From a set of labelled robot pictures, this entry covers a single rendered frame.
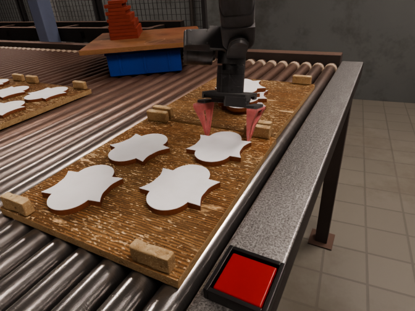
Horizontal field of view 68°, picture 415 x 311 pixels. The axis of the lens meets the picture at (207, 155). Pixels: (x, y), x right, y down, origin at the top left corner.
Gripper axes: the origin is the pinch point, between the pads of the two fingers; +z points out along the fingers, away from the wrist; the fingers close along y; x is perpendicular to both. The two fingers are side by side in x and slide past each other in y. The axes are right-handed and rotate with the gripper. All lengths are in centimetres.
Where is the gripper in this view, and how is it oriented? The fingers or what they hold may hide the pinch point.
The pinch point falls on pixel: (227, 134)
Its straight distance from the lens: 67.6
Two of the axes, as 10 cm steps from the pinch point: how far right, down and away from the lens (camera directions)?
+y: -9.0, -1.5, 4.1
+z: -0.3, 9.6, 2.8
